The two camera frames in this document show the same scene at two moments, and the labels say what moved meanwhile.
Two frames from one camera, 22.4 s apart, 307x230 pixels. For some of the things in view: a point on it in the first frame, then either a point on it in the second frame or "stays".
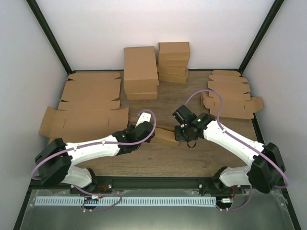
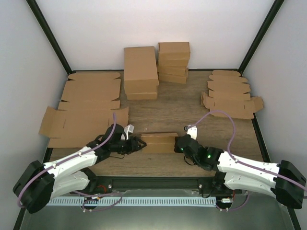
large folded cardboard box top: (140, 71) stays
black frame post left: (41, 18) stays
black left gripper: (149, 139) to (134, 146)
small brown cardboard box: (164, 135) to (159, 143)
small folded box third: (172, 70) stays
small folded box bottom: (172, 78) stays
